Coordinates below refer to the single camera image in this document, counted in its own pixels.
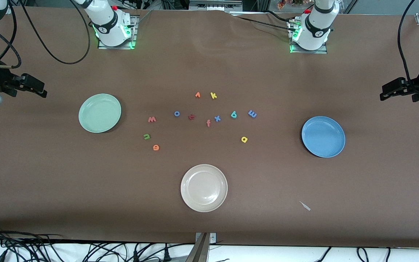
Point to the blue plate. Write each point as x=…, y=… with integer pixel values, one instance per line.
x=324, y=137

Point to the yellow foam letter k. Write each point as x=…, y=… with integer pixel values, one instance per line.
x=213, y=96

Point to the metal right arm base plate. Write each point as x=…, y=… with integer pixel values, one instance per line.
x=135, y=25

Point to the metal clamp bracket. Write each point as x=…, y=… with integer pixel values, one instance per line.
x=213, y=238

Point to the green plate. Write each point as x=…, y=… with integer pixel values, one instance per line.
x=100, y=113

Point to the black power plug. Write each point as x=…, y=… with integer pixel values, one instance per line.
x=135, y=255
x=166, y=254

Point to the blue foam letter m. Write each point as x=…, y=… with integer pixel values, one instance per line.
x=252, y=114

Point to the brown table cover sheet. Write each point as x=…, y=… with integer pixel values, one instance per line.
x=86, y=182

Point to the beige plate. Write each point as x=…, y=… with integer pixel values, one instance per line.
x=204, y=188

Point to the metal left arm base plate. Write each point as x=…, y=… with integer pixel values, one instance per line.
x=322, y=51

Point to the grey metal bar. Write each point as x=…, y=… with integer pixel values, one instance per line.
x=199, y=251

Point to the salmon foam letter w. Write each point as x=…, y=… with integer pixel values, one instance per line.
x=152, y=119

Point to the small white paper scrap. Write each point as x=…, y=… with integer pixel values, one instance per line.
x=306, y=206

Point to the teal foam letter b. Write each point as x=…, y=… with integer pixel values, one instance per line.
x=234, y=115

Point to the orange dried flowers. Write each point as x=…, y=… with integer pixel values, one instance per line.
x=282, y=4

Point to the orange foam letter e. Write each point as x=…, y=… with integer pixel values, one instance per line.
x=155, y=149

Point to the aluminium frame piece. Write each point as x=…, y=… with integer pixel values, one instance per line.
x=215, y=5

